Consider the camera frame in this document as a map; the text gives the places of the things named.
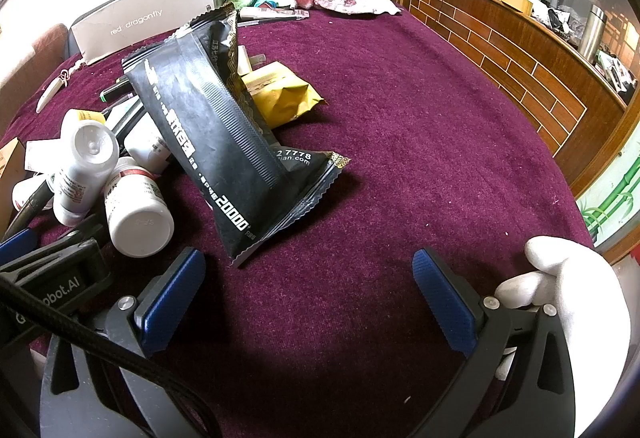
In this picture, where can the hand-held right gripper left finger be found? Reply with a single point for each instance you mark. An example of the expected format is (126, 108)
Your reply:
(172, 300)

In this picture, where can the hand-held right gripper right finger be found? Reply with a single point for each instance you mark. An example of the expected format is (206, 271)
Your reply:
(445, 303)

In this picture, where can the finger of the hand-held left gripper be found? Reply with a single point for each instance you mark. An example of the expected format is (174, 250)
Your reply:
(17, 245)
(82, 228)

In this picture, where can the cardboard box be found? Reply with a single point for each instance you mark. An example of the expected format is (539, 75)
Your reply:
(7, 163)

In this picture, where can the black snack packet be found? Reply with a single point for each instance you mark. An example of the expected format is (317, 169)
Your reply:
(200, 128)

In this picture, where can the person's right hand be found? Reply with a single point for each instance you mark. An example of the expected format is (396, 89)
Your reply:
(590, 318)

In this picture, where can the white pill bottle red label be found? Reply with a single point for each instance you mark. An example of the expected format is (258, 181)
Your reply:
(25, 192)
(140, 223)

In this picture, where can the white paper slip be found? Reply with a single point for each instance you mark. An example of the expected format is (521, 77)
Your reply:
(42, 156)

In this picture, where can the white key fob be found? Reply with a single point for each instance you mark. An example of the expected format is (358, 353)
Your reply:
(50, 96)

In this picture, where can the black pen green tip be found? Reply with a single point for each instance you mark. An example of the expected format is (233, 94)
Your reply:
(115, 90)

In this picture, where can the maroon tablecloth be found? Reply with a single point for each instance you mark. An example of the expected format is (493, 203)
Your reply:
(400, 143)

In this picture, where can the grey shoe box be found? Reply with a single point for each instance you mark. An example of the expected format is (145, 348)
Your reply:
(140, 13)

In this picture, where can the yellow packet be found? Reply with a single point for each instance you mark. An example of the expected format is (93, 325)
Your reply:
(280, 98)

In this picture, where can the wooden brick-pattern counter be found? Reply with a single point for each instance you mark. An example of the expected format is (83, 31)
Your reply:
(500, 48)

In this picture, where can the steel thermos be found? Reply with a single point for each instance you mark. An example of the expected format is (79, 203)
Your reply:
(592, 33)

